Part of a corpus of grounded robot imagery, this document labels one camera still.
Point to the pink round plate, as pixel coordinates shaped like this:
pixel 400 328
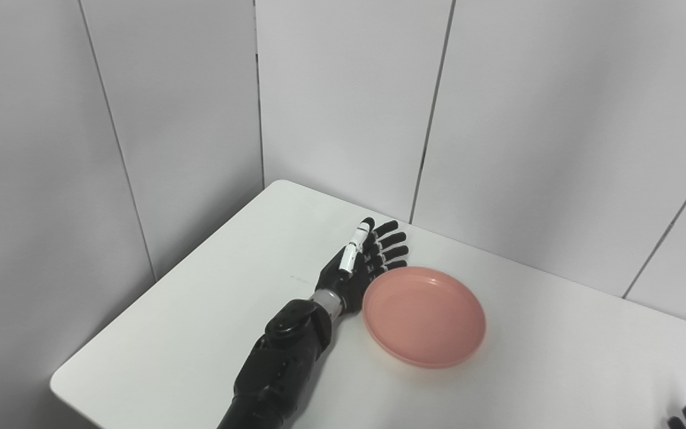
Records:
pixel 424 316

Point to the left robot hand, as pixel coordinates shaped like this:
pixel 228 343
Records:
pixel 358 268

